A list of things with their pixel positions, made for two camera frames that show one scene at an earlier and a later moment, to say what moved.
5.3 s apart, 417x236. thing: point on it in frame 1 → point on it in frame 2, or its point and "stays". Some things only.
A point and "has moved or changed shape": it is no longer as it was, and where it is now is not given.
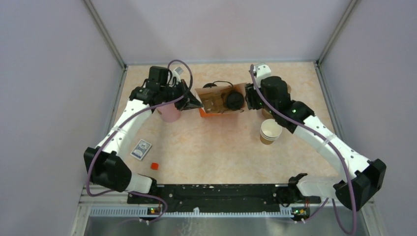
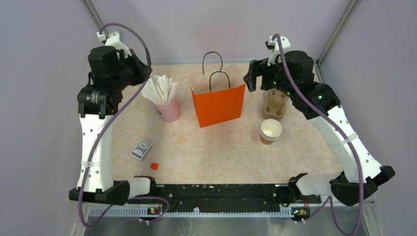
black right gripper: x=252 y=92 → x=260 y=68
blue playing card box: x=141 y=149 stays
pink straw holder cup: x=169 y=112 stays
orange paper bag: x=222 y=100 has moved or changed shape
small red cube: x=154 y=165 stays
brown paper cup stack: x=270 y=131 stays
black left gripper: x=189 y=101 → x=142 y=69
